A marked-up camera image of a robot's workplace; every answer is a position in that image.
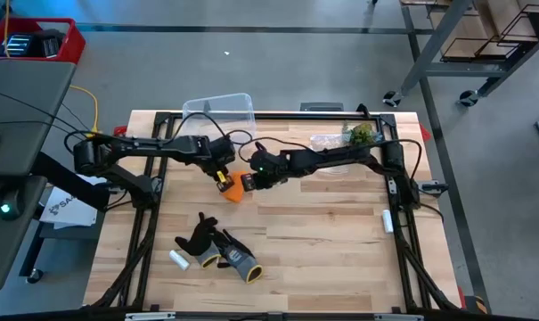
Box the white roll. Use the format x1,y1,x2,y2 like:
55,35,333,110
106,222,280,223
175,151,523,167
168,249,191,272
381,208,395,235

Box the black striped device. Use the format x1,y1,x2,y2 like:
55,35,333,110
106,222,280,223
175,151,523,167
0,33,34,58

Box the clear plastic bag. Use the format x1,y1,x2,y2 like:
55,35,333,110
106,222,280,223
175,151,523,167
310,132,351,176

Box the red plastic crate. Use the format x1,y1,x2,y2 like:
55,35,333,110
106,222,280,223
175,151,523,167
0,16,86,66

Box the thin yellow hanging cord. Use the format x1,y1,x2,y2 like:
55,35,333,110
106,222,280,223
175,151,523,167
2,0,11,59

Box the orange black foot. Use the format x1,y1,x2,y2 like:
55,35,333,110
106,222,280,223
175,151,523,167
462,293,489,316

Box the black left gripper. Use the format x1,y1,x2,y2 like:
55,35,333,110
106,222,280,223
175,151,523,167
200,136,237,193

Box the small green potted plant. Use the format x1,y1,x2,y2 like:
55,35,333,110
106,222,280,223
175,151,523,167
342,122,382,146

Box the black wire rack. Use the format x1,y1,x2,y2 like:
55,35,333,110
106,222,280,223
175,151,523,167
440,4,539,62

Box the grey desk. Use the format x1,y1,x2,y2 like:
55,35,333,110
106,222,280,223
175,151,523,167
0,57,78,294

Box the white printed paper sheet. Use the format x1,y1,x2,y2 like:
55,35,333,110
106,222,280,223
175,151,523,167
39,174,102,229

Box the black caster wheel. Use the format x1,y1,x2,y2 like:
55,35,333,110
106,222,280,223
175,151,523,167
457,89,480,108
382,90,403,109

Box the silver bracket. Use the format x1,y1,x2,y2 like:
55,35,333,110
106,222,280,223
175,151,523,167
124,311,176,321
373,313,425,321

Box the black computer mouse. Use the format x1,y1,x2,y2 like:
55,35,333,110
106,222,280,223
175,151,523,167
0,184,24,223

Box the grey block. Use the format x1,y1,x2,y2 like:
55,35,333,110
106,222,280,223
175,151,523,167
299,102,345,112

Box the black glove yellow cuff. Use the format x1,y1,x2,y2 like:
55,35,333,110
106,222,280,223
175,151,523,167
175,211,221,269

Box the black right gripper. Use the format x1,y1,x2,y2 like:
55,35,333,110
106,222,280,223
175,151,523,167
241,149,292,193

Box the yellow floor cable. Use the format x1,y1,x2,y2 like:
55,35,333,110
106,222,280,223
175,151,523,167
68,84,106,137

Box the black support bar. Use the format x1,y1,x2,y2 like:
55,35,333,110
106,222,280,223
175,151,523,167
30,151,110,211

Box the orange bandage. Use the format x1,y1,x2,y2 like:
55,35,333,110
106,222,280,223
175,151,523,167
224,171,247,204

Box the grey metal table frame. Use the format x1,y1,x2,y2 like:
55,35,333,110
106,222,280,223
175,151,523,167
382,0,539,108

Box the grey printed glove yellow cuff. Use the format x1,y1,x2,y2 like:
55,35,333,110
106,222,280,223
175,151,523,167
211,228,265,285

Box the black metal table frame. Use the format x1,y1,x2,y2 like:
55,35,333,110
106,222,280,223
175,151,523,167
90,110,464,313

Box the black box device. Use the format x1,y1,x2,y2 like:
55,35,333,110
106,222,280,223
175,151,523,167
32,29,66,59

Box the clear plastic bin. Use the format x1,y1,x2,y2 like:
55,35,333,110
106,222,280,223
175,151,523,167
182,92,257,135

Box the light wooden boxes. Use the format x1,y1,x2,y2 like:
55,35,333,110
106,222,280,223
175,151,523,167
429,0,539,59

